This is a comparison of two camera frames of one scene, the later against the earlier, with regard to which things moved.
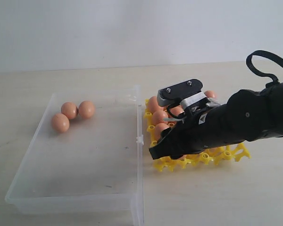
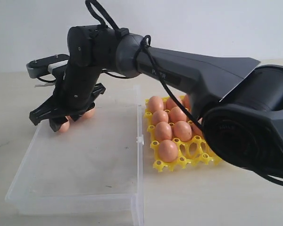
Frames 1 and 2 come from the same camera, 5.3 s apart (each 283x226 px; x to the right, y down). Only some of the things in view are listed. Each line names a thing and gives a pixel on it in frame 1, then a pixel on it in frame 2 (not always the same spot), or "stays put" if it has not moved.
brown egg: x=153 y=104 stays put
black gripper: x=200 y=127 → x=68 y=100
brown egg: x=159 y=128 stays put
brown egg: x=158 y=116 stays put
